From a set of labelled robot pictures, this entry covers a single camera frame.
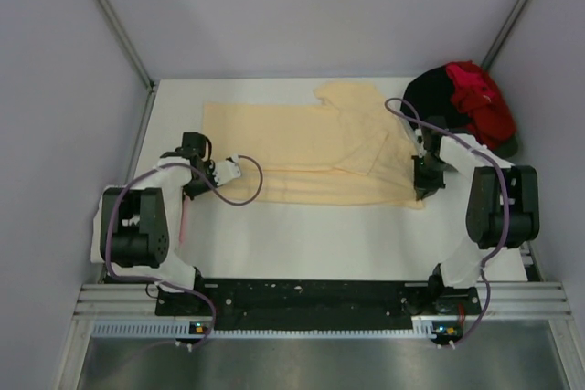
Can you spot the black t shirt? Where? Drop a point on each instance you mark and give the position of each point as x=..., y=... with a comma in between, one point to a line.
x=430, y=95

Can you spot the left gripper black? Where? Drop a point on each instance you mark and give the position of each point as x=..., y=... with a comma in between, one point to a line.
x=192, y=192

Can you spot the grey slotted cable duct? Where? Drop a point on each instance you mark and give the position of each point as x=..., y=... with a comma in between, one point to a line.
x=186, y=330

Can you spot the cream yellow t shirt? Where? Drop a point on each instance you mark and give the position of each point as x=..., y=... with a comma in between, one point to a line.
x=347, y=149

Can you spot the grey plastic tray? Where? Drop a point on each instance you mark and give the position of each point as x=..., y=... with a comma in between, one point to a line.
x=508, y=148

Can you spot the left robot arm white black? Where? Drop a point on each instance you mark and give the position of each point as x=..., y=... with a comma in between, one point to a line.
x=142, y=241

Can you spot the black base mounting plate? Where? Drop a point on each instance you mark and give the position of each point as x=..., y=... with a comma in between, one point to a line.
x=306, y=305

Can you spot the red t shirt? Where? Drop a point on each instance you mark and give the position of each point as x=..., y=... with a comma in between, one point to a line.
x=478, y=97

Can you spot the white printed folded shirt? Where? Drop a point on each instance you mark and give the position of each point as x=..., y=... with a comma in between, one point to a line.
x=99, y=230

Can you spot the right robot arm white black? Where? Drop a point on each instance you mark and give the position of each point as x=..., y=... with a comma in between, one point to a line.
x=502, y=209

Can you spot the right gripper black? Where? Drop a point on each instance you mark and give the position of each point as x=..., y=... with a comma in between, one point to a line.
x=425, y=187

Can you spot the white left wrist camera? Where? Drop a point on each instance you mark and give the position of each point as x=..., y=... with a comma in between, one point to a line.
x=227, y=170

